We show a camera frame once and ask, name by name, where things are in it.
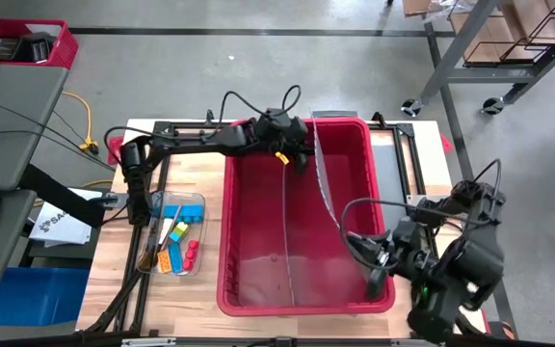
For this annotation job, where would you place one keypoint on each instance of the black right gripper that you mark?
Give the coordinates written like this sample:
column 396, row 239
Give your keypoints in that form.
column 412, row 250

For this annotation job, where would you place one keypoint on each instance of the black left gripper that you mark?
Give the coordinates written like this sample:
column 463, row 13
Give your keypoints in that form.
column 277, row 132

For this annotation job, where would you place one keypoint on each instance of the long grey slotted divider panel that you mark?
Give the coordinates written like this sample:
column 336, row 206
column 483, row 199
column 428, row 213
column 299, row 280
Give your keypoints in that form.
column 325, row 193
column 287, row 241

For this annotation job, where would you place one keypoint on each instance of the large red plastic bin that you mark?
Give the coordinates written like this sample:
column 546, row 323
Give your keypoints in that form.
column 258, row 241

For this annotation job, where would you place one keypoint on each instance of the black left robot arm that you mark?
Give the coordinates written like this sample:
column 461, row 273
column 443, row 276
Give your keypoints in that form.
column 186, row 140

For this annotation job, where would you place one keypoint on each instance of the yellow tag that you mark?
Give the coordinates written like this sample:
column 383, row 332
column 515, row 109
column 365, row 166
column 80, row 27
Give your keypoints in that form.
column 282, row 158

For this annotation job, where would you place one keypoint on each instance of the long blue toy brick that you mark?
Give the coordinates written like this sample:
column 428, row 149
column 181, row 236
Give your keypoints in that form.
column 188, row 213

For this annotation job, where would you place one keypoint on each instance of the red clamp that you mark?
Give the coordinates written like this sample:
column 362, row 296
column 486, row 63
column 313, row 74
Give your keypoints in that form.
column 113, row 147
column 445, row 143

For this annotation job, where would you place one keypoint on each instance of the clear plastic tray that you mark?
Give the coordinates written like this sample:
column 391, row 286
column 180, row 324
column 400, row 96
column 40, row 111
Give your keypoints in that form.
column 195, row 260

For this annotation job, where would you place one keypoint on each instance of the white printed tag card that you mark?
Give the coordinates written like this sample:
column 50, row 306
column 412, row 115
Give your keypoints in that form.
column 166, row 231

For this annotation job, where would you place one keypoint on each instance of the yellow toy brick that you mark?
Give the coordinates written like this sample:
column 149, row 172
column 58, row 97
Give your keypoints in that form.
column 164, row 261

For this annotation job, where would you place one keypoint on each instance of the cardboard boxes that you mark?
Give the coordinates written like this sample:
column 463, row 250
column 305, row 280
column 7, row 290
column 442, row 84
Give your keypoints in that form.
column 484, row 34

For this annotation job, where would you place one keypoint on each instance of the black bar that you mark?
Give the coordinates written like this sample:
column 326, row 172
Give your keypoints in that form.
column 60, row 195

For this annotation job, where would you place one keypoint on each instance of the white printed paper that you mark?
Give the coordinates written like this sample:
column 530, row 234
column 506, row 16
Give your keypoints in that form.
column 60, row 231

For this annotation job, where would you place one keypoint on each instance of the small red crate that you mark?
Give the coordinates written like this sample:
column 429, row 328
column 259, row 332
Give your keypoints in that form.
column 65, row 53

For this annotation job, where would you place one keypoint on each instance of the black electronic box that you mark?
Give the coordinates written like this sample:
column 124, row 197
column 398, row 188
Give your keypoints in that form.
column 7, row 49
column 39, row 48

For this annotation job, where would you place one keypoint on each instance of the grey desk top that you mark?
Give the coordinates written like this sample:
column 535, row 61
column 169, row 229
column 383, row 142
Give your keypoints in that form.
column 12, row 115

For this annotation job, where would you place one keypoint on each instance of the blue plastic bin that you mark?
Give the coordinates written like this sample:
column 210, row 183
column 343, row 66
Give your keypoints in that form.
column 27, row 296

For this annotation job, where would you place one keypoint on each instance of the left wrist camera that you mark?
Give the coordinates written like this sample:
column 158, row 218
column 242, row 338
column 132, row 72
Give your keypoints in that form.
column 297, row 129

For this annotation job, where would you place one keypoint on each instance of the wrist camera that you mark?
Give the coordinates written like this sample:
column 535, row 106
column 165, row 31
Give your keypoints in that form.
column 297, row 129
column 369, row 246

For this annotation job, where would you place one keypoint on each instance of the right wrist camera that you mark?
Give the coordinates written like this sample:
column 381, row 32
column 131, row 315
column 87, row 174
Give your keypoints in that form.
column 369, row 246

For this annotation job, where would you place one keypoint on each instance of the black table frame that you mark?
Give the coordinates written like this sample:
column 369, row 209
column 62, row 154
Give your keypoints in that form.
column 183, row 126

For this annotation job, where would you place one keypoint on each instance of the grey metal cart frame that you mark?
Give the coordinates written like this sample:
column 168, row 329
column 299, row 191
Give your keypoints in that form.
column 456, row 43

